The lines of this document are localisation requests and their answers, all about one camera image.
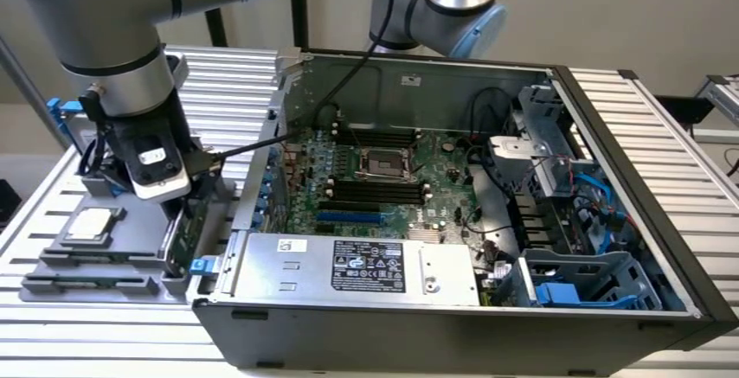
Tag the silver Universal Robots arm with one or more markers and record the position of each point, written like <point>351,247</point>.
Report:
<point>110,32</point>

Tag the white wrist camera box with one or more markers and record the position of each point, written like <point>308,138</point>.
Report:
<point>159,179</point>

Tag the blue plastic disk bracket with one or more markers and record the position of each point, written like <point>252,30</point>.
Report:
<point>55,123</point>

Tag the black RAM slot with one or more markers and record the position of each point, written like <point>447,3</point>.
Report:
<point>378,200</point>
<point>375,132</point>
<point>375,136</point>
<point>375,141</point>
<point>378,194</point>
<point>375,146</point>
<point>378,181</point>
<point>378,188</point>

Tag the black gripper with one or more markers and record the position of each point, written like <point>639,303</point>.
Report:
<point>183,136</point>

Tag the silver CPU chip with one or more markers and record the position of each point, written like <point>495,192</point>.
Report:
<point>92,224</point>

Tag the silver drive cage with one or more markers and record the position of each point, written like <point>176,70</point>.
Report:
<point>536,149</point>

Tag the metal slat side table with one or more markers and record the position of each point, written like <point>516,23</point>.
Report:
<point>722,97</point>

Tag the blue expansion slot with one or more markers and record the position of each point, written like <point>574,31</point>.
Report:
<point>350,218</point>

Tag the silver power supply unit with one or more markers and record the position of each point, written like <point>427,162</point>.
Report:
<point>358,270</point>

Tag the grey disk bay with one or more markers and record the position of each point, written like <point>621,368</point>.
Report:
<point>613,278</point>

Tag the round coin battery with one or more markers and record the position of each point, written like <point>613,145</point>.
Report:
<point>448,146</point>

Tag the CPU socket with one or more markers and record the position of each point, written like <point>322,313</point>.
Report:
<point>383,162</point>

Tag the blue case latch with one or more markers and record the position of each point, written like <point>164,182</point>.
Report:
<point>203,266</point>

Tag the black box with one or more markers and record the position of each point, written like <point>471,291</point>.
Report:
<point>8,200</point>

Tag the blue disk bay latch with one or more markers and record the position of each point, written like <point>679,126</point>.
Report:
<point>552,295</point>

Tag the black open PC case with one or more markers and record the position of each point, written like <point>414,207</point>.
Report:
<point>439,335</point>

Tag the green motherboard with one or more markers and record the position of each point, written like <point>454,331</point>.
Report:
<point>450,192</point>

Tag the black expansion slot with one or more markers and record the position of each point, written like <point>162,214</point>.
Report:
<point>350,207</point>

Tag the silver chipset heatsink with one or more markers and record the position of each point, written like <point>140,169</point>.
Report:
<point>426,235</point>

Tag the grey parts rack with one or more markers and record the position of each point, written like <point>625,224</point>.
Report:
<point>139,231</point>

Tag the black stand pole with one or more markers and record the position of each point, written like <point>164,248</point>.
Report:
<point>300,6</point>
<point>216,27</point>

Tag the green graphics card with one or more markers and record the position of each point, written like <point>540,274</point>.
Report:
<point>190,239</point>

